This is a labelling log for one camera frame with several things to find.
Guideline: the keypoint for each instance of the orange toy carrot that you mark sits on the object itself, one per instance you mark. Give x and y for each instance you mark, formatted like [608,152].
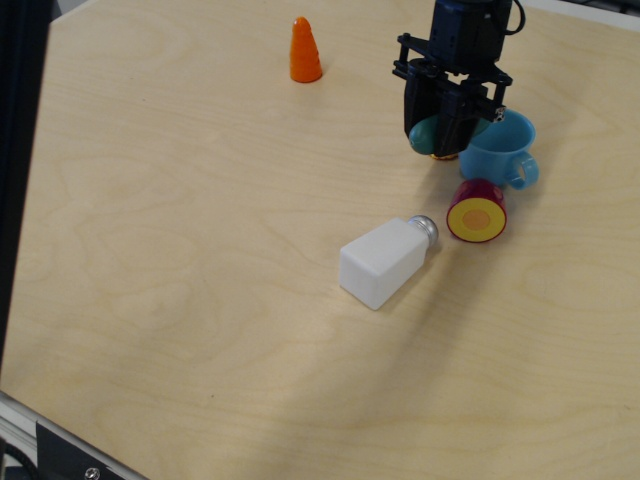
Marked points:
[304,60]

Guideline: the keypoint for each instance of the blue plastic cup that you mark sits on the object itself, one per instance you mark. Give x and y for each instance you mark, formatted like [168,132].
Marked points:
[501,153]

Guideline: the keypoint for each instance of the yellow toy corn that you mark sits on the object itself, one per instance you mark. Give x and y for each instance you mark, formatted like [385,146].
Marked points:
[449,157]

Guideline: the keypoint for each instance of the black corner bracket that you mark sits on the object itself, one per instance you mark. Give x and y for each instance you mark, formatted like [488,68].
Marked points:
[61,455]

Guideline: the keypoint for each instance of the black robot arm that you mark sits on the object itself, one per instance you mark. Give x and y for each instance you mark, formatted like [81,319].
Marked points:
[24,36]

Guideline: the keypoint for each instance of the white salt shaker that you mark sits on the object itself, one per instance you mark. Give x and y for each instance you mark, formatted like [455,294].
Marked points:
[375,265]

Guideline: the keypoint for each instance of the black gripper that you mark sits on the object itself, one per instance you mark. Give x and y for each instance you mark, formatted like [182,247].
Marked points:
[457,60]

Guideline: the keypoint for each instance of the red yellow toy cylinder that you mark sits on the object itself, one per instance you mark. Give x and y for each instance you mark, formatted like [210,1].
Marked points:
[477,213]

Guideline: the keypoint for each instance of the green toy cucumber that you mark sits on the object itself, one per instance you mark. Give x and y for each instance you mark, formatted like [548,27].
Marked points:
[459,133]

